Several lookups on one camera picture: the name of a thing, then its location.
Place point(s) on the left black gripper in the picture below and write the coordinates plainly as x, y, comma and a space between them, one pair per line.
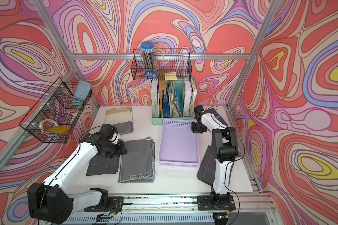
121, 149

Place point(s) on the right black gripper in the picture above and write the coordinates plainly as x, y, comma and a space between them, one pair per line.
193, 129

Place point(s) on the grey checked pillowcase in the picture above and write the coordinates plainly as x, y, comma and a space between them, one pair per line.
100, 165
207, 170

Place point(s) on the navy cloth yellow stripe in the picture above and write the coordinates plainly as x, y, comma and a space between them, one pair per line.
218, 116

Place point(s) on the lilac perforated plastic basket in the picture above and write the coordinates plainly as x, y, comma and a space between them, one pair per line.
179, 146

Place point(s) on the plain grey pillowcase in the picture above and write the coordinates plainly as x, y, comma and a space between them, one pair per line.
138, 164

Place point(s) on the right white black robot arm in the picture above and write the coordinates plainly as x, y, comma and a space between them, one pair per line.
223, 149

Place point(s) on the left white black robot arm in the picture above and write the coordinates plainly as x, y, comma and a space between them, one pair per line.
50, 201

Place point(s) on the beige grey striped folded cloth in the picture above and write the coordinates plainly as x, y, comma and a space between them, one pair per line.
121, 118

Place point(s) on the yellow card in basket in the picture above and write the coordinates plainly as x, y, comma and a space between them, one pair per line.
58, 130

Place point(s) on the books and folders in organizer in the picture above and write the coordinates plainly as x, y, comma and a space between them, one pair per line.
175, 101

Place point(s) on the yellow sticky note pad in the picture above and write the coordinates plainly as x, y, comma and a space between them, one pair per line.
170, 76

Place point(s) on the grey blue sponge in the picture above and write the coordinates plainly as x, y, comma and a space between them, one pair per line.
82, 90

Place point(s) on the clear tape roll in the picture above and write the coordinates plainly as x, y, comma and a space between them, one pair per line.
48, 125

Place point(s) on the blue pencil tube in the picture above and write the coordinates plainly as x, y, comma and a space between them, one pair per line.
147, 49

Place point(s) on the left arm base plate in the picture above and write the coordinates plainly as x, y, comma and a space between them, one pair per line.
109, 204

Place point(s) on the aluminium front rail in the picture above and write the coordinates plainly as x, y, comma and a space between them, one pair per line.
252, 208

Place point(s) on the black wire basket on left wall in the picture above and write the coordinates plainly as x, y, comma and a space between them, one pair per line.
57, 103

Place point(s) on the black wire basket on wall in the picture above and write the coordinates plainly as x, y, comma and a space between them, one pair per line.
166, 60
57, 103

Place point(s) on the black wire basket on back wall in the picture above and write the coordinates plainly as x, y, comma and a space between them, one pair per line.
166, 60

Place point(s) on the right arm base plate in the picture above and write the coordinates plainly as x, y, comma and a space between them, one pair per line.
216, 202

